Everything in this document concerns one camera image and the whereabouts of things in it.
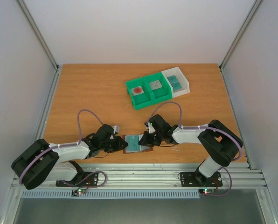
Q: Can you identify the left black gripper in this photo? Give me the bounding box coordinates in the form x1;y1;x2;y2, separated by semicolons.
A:
100;136;128;153

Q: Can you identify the brown leather card holder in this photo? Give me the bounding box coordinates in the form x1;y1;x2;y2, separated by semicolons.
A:
123;134;153;154

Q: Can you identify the teal credit card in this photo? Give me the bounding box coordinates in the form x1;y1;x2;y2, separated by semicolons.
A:
125;135;140;153

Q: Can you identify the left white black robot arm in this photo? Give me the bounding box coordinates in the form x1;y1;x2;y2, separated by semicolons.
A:
11;124;128;190

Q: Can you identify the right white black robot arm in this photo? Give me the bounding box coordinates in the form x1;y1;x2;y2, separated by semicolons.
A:
139;114;243;187

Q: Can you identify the grey card with red dot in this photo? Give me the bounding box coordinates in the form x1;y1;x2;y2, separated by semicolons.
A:
131;86;144;96

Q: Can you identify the teal card in white bin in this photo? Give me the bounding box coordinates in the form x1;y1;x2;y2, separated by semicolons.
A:
167;75;182;92

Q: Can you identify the green middle bin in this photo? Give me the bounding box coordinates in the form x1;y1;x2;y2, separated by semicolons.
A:
143;72;172;104

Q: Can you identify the green bin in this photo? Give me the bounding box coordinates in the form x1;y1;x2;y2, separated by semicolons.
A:
143;72;172;104
125;77;152;110

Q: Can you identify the green left bin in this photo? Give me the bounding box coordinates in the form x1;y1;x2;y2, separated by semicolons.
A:
125;77;152;110

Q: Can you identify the left circuit board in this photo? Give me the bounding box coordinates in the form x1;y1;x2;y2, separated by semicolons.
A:
71;189;87;196

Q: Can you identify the circuit board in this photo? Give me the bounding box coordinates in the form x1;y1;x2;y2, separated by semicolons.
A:
71;189;87;196
199;188;217;195

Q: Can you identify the white bin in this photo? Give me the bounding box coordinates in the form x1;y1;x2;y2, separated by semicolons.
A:
161;67;190;98

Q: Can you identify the right circuit board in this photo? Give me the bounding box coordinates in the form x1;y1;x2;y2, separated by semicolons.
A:
199;188;217;195

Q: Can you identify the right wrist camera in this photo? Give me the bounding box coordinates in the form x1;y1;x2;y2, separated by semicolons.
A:
145;122;155;133

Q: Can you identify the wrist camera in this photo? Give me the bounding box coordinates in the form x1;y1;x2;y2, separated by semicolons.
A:
112;125;120;134
145;122;155;133

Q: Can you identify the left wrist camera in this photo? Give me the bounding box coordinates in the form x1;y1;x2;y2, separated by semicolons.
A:
112;125;120;134

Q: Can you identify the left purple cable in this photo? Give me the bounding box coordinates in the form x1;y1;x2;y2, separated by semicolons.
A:
19;109;107;185

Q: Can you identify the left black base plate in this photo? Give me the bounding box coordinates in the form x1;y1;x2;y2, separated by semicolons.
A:
56;172;98;187

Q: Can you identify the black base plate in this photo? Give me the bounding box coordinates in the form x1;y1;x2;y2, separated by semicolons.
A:
56;172;98;187
178;172;223;187

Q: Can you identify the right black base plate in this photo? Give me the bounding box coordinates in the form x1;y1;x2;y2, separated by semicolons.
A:
178;172;223;187

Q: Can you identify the grey slotted cable duct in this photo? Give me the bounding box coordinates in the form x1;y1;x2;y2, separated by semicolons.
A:
21;189;200;199

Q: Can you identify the aluminium front rail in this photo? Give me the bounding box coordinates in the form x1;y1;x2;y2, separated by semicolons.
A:
10;163;268;189

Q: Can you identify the right aluminium frame post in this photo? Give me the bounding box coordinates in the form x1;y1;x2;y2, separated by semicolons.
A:
219;0;263;73

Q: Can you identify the aluminium frame post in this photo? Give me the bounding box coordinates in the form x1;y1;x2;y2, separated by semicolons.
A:
16;0;59;70
219;0;263;73

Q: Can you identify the left aluminium frame post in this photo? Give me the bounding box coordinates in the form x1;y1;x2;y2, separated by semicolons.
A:
16;0;59;70

